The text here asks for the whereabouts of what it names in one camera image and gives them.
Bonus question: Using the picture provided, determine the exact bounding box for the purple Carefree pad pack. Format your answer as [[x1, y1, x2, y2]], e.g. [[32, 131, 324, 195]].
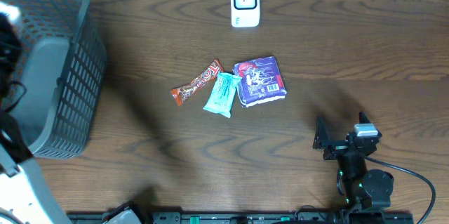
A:
[[233, 56, 287, 107]]

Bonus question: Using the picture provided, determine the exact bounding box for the teal wet wipes pack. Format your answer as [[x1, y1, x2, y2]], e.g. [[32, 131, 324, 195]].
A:
[[203, 72, 242, 118]]

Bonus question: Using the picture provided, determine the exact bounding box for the orange brown candy bar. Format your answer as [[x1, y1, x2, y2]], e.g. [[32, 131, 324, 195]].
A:
[[170, 58, 224, 106]]

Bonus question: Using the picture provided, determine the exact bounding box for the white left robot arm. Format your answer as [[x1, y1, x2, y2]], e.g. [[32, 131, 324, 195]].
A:
[[1, 77, 145, 224]]

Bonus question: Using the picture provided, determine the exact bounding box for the white barcode scanner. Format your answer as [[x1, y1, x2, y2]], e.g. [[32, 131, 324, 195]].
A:
[[230, 0, 261, 28]]

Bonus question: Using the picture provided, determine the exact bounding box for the grey plastic basket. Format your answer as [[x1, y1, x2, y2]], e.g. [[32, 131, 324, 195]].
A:
[[1, 0, 107, 159]]

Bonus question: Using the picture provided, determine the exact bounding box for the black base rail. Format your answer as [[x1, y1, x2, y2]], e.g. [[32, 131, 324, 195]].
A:
[[66, 211, 415, 224]]

